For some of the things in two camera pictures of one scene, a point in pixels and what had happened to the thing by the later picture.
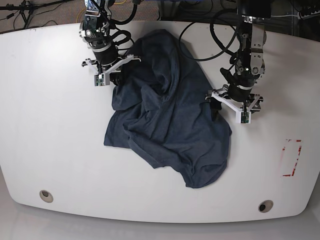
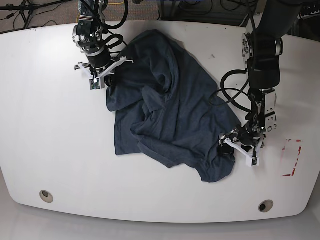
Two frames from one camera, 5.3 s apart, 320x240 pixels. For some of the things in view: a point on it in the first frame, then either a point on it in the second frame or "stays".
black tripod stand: x=27 y=9 stays
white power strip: x=308 y=16 stays
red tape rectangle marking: x=292 y=171 stays
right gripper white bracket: x=216 y=105 -> x=252 y=156
